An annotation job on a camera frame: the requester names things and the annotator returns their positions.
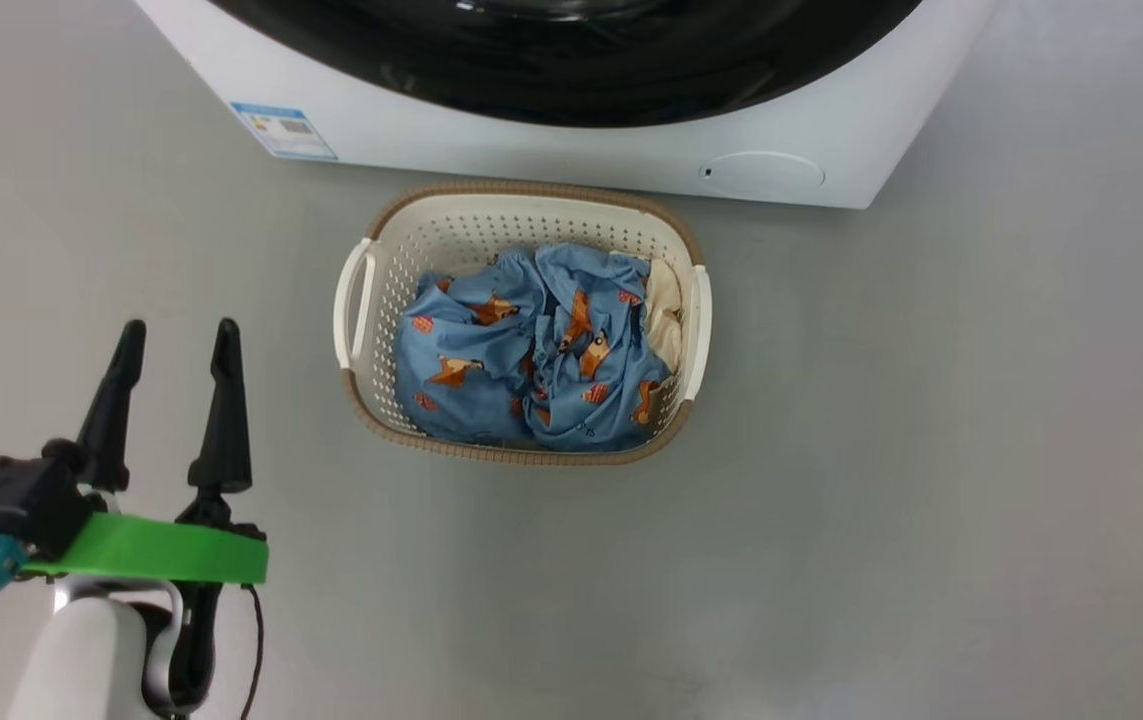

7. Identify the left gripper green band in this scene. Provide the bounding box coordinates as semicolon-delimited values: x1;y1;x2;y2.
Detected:
23;318;269;716

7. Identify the blue cartoon print pyjama top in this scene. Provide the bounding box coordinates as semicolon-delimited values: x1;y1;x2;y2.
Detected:
528;243;674;453

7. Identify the cream cloth garment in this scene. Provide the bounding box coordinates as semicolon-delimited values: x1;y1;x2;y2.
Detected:
643;258;684;373

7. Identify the cream perforated laundry basket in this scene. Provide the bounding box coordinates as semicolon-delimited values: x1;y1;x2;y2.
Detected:
333;181;712;466

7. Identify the white front-load washing machine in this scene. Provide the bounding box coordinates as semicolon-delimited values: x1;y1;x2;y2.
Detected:
136;0;997;209

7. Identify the blue white energy label sticker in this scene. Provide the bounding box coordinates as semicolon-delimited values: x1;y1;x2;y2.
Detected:
231;102;339;161

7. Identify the round white filter cover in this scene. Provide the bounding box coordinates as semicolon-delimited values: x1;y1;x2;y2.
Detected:
701;152;825;199

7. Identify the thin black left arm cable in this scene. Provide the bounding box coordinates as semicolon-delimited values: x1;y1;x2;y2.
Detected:
239;585;265;720

